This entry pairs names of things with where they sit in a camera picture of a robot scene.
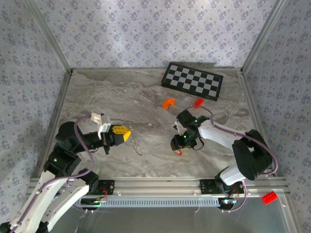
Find silver keyring with chain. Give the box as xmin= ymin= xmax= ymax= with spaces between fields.
xmin=127 ymin=125 xmax=144 ymax=157

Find orange curved block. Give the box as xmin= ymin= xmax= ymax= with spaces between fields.
xmin=162 ymin=98 xmax=176 ymax=110

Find black and white checkerboard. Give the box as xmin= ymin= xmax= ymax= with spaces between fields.
xmin=160 ymin=62 xmax=224 ymax=102

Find small controller board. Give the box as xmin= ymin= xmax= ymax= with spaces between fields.
xmin=218 ymin=198 xmax=238 ymax=207
xmin=81 ymin=198 xmax=107 ymax=207

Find sheet metal shelf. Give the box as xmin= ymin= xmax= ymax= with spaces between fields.
xmin=53 ymin=189 xmax=296 ymax=233

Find red toy brick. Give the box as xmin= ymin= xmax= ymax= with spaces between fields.
xmin=261 ymin=191 xmax=279 ymax=205

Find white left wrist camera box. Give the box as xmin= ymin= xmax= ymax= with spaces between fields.
xmin=90 ymin=112 xmax=112 ymax=141

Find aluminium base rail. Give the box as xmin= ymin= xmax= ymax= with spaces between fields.
xmin=29 ymin=177 xmax=290 ymax=198

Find grey slotted cable duct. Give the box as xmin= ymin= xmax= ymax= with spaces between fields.
xmin=72 ymin=196 xmax=221 ymax=208

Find short purple cable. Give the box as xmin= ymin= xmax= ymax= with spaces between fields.
xmin=220 ymin=182 xmax=248 ymax=214
xmin=72 ymin=194 xmax=109 ymax=215

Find aluminium frame post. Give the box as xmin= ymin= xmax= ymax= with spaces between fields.
xmin=240 ymin=0 xmax=289 ymax=75
xmin=24 ymin=0 xmax=74 ymax=75

